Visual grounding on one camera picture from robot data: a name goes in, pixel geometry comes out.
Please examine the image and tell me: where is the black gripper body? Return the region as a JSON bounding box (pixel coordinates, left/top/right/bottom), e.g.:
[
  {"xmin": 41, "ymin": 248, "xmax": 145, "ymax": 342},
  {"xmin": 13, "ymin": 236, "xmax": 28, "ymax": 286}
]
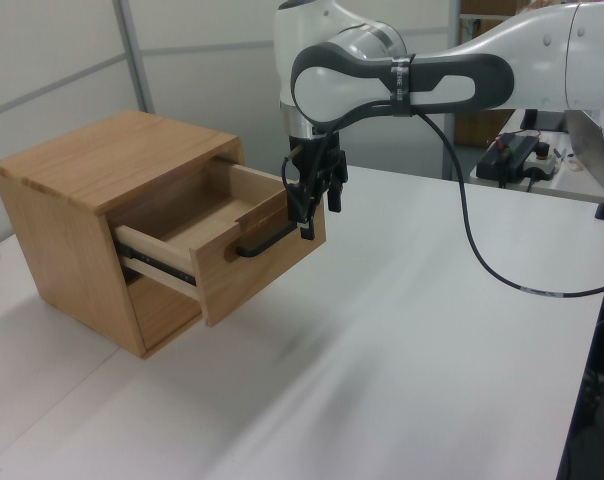
[{"xmin": 287, "ymin": 131, "xmax": 348, "ymax": 194}]

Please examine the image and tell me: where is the black drawer handle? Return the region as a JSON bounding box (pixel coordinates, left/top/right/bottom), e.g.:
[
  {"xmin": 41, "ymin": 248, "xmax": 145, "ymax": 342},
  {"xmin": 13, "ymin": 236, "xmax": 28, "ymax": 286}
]
[{"xmin": 234, "ymin": 222, "xmax": 303, "ymax": 259}]

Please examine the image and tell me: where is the wooden drawer with handle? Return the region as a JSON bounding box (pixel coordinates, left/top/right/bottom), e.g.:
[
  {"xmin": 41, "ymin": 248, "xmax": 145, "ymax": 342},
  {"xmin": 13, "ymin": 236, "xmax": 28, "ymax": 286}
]
[{"xmin": 112, "ymin": 158, "xmax": 327, "ymax": 328}]

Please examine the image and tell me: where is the black metal drawer slide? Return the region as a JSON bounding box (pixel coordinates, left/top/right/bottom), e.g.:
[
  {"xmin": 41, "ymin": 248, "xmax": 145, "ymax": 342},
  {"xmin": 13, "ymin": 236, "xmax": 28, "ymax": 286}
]
[{"xmin": 114, "ymin": 239, "xmax": 199, "ymax": 288}]

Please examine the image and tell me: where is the wooden drawer cabinet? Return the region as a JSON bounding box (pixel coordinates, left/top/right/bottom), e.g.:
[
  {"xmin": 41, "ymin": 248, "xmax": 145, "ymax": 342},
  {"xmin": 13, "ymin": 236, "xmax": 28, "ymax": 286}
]
[{"xmin": 0, "ymin": 109, "xmax": 246, "ymax": 360}]

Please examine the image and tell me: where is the brown cardboard box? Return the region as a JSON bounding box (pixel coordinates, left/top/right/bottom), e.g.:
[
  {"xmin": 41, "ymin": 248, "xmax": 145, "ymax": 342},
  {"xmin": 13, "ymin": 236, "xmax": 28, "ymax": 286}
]
[{"xmin": 453, "ymin": 108, "xmax": 515, "ymax": 149}]

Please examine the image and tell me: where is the black power supply box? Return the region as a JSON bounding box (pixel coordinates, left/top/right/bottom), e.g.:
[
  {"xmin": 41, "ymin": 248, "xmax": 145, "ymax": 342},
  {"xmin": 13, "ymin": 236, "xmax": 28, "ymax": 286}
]
[{"xmin": 476, "ymin": 133, "xmax": 541, "ymax": 182}]

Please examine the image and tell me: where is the emergency stop button box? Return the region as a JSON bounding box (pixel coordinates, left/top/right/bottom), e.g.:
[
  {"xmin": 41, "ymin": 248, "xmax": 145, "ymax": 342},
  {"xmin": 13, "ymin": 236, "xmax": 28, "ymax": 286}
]
[{"xmin": 523, "ymin": 141, "xmax": 559, "ymax": 182}]

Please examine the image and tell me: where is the white background desk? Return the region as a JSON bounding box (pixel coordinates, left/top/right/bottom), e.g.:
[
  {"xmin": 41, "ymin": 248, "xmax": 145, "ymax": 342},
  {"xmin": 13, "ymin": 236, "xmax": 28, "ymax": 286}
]
[{"xmin": 468, "ymin": 108, "xmax": 604, "ymax": 205}]

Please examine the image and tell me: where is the silver laptop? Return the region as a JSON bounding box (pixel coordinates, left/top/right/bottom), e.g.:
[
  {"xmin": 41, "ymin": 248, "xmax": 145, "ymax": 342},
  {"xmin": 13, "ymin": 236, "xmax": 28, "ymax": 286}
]
[{"xmin": 563, "ymin": 108, "xmax": 604, "ymax": 189}]

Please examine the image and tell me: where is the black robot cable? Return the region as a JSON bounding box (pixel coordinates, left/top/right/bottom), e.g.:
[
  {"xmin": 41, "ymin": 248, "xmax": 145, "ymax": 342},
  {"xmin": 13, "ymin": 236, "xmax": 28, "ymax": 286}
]
[{"xmin": 280, "ymin": 99, "xmax": 604, "ymax": 299}]

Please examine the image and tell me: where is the red wire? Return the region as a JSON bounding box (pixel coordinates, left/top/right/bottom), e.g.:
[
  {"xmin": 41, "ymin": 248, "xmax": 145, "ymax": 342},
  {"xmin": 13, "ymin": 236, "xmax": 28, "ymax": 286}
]
[{"xmin": 495, "ymin": 129, "xmax": 540, "ymax": 151}]

